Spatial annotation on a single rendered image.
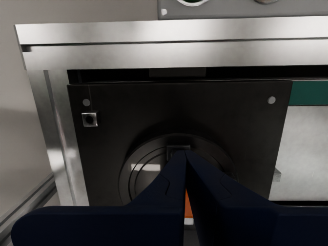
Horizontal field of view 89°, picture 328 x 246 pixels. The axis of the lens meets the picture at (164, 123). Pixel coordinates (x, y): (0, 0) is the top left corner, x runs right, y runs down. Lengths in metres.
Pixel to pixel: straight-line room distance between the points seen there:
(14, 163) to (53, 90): 0.25
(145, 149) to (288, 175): 0.24
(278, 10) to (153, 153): 0.19
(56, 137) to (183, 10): 0.21
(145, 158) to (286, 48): 0.19
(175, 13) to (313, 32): 0.14
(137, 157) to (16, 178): 0.34
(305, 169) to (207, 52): 0.25
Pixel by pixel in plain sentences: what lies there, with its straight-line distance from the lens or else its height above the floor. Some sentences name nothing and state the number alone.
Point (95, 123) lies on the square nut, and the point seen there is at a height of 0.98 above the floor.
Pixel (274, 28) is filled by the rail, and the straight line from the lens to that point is 0.22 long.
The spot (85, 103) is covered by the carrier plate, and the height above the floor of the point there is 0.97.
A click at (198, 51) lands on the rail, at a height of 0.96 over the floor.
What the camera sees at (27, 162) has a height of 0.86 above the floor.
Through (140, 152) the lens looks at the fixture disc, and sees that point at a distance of 0.18.
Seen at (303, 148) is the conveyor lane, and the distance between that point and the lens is 0.33.
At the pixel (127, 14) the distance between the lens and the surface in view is 0.31.
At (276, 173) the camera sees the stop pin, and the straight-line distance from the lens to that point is 0.26.
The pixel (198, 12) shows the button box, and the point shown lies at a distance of 0.20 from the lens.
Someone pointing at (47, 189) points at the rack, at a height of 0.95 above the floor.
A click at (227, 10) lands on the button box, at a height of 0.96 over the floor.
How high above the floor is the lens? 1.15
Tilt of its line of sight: 72 degrees down
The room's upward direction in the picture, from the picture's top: 175 degrees counter-clockwise
